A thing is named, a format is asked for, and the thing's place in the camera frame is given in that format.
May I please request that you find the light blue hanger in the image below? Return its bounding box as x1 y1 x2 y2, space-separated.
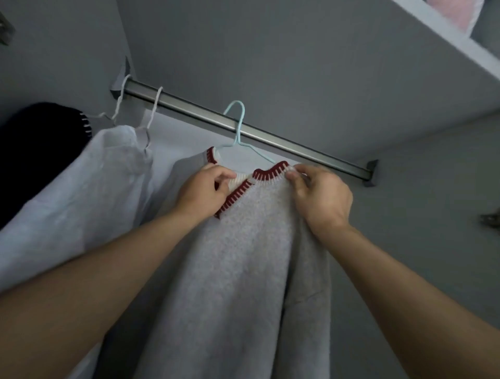
212 100 279 165

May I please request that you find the black cardigan white trim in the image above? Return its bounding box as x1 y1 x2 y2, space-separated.
0 102 93 230

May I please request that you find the pale pink folded fabric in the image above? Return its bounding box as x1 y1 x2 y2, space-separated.
423 0 485 34

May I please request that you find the white wire hanger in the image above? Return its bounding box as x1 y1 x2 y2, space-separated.
134 86 164 151
83 73 132 126

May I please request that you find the person's right hand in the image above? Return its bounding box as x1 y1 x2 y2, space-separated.
284 163 355 243

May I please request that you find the grey sweater red stitching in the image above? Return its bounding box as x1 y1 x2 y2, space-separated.
132 146 333 379

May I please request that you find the white wardrobe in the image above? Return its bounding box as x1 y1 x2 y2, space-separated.
0 0 500 379

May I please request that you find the person's right forearm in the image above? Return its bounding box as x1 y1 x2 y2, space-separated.
311 223 500 379

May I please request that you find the person's left forearm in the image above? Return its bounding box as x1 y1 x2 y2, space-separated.
0 212 205 379

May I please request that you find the person's left hand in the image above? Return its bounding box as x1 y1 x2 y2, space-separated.
171 162 238 225

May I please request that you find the white zip polo shirt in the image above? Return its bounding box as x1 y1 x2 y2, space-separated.
0 124 157 379

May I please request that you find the metal wardrobe rail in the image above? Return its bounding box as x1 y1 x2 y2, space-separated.
110 75 379 188

